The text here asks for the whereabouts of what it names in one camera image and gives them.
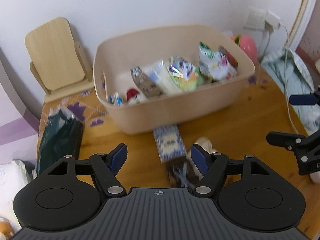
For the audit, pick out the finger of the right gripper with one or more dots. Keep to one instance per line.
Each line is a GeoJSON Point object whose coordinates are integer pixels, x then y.
{"type": "Point", "coordinates": [291, 142]}
{"type": "Point", "coordinates": [305, 99]}

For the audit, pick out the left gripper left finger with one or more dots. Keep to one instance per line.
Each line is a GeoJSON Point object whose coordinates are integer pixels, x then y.
{"type": "Point", "coordinates": [105, 168]}

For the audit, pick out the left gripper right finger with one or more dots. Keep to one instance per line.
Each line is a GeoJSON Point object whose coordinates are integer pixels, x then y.
{"type": "Point", "coordinates": [213, 169]}

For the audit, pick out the small colourful card box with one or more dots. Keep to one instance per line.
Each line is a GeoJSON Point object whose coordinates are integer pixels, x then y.
{"type": "Point", "coordinates": [115, 99]}

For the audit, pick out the red white small plush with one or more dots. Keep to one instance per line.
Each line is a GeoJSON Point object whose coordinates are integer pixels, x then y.
{"type": "Point", "coordinates": [133, 97]}

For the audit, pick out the white green snack bag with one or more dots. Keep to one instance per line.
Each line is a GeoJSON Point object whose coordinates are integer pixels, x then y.
{"type": "Point", "coordinates": [214, 64]}

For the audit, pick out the long colourful candy box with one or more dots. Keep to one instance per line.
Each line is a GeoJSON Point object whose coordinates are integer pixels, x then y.
{"type": "Point", "coordinates": [144, 83]}

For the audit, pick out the green pony snack bag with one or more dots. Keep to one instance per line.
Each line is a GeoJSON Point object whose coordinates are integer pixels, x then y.
{"type": "Point", "coordinates": [186, 76]}

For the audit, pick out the clear packet white contents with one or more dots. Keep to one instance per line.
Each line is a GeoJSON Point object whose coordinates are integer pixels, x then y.
{"type": "Point", "coordinates": [161, 77]}

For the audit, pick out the light blue bedding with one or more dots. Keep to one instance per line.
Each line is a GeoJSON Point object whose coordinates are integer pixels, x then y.
{"type": "Point", "coordinates": [291, 75]}

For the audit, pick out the blue white patterned box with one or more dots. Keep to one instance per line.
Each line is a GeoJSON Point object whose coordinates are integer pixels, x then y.
{"type": "Point", "coordinates": [169, 143]}

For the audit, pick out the dark green tissue pack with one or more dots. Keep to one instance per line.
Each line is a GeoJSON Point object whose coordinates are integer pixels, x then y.
{"type": "Point", "coordinates": [62, 136]}

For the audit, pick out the pink hamburger plush toy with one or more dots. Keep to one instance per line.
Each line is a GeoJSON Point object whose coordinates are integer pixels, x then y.
{"type": "Point", "coordinates": [247, 44]}

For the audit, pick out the purple white board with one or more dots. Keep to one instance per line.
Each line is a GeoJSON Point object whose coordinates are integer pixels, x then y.
{"type": "Point", "coordinates": [19, 127]}

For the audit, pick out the beige plastic storage bin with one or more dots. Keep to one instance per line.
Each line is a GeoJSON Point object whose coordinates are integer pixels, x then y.
{"type": "Point", "coordinates": [116, 56]}

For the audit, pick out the white wall charger plug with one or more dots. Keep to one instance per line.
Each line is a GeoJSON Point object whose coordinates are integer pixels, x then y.
{"type": "Point", "coordinates": [273, 20]}

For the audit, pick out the white wall switch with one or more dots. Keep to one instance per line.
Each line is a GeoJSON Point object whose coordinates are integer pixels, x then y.
{"type": "Point", "coordinates": [255, 19]}

